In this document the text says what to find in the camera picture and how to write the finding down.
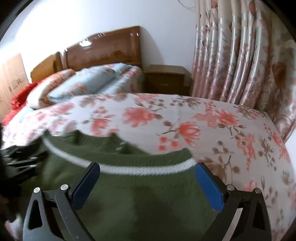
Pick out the orange floral pillow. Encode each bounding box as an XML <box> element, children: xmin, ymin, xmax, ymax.
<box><xmin>26</xmin><ymin>69</ymin><xmax>76</xmax><ymax>109</ymax></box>

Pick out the floral bedspread near bed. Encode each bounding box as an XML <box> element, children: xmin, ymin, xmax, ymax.
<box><xmin>4</xmin><ymin>93</ymin><xmax>295</xmax><ymax>240</ymax></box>

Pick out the red blanket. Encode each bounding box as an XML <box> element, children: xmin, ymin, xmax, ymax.
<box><xmin>1</xmin><ymin>82</ymin><xmax>39</xmax><ymax>126</ymax></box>

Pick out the light blue floral quilt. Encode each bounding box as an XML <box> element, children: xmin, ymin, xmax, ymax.
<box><xmin>47</xmin><ymin>63</ymin><xmax>144</xmax><ymax>103</ymax></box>

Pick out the dark wooden headboard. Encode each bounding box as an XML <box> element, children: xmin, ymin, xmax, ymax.
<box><xmin>63</xmin><ymin>26</ymin><xmax>142</xmax><ymax>71</ymax></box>

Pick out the green knit sweater white stripe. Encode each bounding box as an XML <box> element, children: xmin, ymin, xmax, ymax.
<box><xmin>4</xmin><ymin>129</ymin><xmax>220</xmax><ymax>241</ymax></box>

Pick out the floral pink curtain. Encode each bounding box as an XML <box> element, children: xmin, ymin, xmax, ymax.
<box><xmin>192</xmin><ymin>1</ymin><xmax>295</xmax><ymax>141</ymax></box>

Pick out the light wooden wardrobe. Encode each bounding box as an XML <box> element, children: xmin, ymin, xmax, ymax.
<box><xmin>0</xmin><ymin>54</ymin><xmax>29</xmax><ymax>120</ymax></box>

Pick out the brown wooden nightstand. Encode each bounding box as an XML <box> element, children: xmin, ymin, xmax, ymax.
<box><xmin>143</xmin><ymin>65</ymin><xmax>191</xmax><ymax>96</ymax></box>

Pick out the light wooden headboard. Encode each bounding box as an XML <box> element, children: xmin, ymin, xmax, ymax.
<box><xmin>30</xmin><ymin>52</ymin><xmax>63</xmax><ymax>82</ymax></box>

